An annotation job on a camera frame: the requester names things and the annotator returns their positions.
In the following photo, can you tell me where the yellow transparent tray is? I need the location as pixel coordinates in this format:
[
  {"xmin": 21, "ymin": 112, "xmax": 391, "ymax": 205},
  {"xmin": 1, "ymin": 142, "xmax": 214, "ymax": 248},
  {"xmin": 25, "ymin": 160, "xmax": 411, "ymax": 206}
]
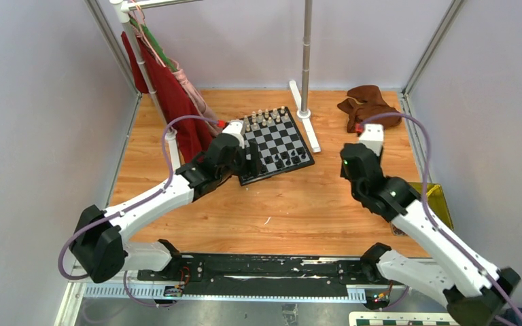
[{"xmin": 389, "ymin": 182, "xmax": 454, "ymax": 236}]

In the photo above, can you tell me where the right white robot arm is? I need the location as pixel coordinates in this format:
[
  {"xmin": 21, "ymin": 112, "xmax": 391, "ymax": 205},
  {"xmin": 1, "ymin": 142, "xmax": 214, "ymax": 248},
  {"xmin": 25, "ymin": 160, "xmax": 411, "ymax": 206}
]
[{"xmin": 340, "ymin": 124, "xmax": 521, "ymax": 325}]

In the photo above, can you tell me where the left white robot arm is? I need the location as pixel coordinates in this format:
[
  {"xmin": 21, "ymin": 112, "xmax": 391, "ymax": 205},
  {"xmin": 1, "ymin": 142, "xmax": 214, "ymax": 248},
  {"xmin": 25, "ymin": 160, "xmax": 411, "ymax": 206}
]
[{"xmin": 59, "ymin": 120, "xmax": 260, "ymax": 283}]

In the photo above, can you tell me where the red hanging garment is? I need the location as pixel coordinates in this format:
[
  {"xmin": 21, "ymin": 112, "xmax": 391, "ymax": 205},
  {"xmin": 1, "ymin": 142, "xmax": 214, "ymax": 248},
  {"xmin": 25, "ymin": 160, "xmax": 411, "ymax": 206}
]
[{"xmin": 121, "ymin": 33, "xmax": 218, "ymax": 162}]

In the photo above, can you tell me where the black white chessboard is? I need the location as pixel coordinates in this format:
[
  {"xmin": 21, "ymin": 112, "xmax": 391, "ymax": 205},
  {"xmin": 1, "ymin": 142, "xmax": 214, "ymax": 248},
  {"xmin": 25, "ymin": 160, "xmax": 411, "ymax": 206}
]
[{"xmin": 239, "ymin": 106, "xmax": 315, "ymax": 186}]

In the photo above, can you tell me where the pink hanging garment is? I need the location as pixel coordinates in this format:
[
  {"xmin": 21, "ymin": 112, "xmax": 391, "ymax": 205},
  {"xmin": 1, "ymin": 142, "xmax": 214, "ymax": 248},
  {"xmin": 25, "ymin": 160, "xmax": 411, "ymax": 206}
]
[{"xmin": 170, "ymin": 59, "xmax": 218, "ymax": 120}]

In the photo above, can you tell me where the brown cloth pile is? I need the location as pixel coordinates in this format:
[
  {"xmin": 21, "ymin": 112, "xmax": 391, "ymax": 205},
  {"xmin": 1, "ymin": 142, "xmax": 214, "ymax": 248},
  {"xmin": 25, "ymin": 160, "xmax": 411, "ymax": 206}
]
[{"xmin": 337, "ymin": 85, "xmax": 398, "ymax": 133}]

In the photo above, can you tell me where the green clothes hanger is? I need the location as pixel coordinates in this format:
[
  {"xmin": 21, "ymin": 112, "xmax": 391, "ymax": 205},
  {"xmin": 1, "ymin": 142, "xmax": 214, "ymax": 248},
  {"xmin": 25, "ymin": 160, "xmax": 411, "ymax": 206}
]
[{"xmin": 129, "ymin": 16, "xmax": 178, "ymax": 73}]

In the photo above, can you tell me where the white clothes rack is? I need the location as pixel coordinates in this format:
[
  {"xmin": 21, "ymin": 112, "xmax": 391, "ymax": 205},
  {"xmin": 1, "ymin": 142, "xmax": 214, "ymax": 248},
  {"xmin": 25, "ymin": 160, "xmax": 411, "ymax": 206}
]
[{"xmin": 110, "ymin": 0, "xmax": 321, "ymax": 168}]

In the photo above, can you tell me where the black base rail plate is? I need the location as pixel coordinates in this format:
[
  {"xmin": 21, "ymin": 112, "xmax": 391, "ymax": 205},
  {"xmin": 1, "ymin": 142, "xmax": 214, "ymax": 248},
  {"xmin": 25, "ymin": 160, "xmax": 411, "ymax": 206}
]
[{"xmin": 136, "ymin": 253, "xmax": 390, "ymax": 298}]

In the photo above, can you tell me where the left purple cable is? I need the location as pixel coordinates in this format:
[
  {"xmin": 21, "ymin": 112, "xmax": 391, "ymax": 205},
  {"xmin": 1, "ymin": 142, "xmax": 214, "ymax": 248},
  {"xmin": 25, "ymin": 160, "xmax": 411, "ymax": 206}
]
[{"xmin": 58, "ymin": 115, "xmax": 226, "ymax": 309}]

